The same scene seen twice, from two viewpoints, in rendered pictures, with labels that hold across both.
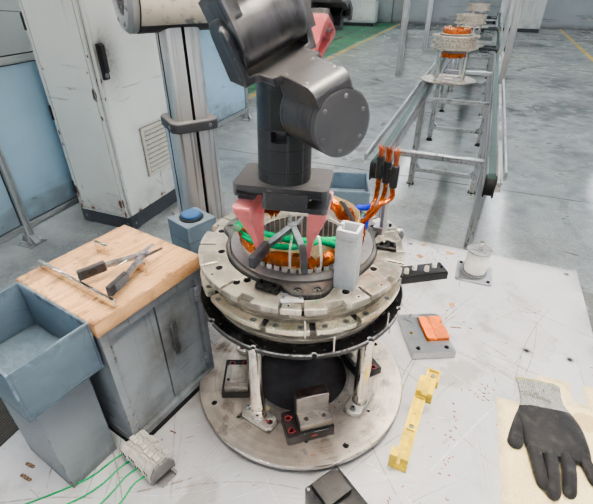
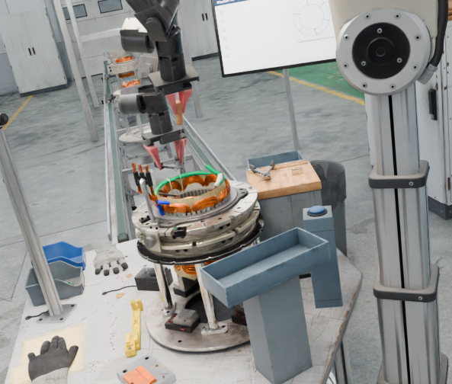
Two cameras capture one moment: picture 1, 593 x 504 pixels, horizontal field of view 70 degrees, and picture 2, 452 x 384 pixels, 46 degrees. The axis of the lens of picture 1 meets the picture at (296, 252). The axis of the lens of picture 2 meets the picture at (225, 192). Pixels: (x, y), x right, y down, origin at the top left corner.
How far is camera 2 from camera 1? 1.80 m
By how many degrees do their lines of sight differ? 119
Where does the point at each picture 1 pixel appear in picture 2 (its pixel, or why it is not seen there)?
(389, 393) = (154, 322)
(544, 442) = (56, 350)
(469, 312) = not seen: outside the picture
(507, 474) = (79, 335)
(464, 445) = (104, 334)
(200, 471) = not seen: hidden behind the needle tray
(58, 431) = not seen: hidden behind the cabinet
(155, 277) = (253, 182)
